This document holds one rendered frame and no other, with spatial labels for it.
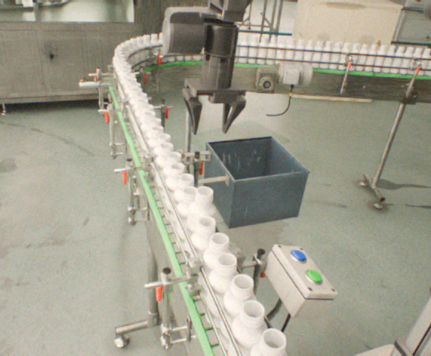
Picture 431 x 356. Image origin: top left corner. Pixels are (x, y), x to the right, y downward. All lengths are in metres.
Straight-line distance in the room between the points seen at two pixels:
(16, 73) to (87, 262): 2.36
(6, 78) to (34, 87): 0.25
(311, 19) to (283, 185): 3.66
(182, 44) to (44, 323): 1.76
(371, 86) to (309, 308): 2.19
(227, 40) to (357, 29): 4.51
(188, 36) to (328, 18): 4.40
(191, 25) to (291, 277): 0.50
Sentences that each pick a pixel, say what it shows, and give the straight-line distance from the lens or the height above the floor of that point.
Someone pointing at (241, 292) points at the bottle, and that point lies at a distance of 0.68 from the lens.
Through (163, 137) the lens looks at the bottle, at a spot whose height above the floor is 1.15.
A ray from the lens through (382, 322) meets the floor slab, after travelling 2.36.
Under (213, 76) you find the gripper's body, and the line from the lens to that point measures 0.69.
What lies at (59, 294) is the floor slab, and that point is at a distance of 2.28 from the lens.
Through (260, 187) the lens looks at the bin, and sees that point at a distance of 1.41.
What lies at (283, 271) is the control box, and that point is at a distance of 0.81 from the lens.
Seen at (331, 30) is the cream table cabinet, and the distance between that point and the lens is 5.05.
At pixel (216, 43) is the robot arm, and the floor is 1.52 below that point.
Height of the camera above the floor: 1.66
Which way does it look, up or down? 32 degrees down
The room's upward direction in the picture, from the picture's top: 5 degrees clockwise
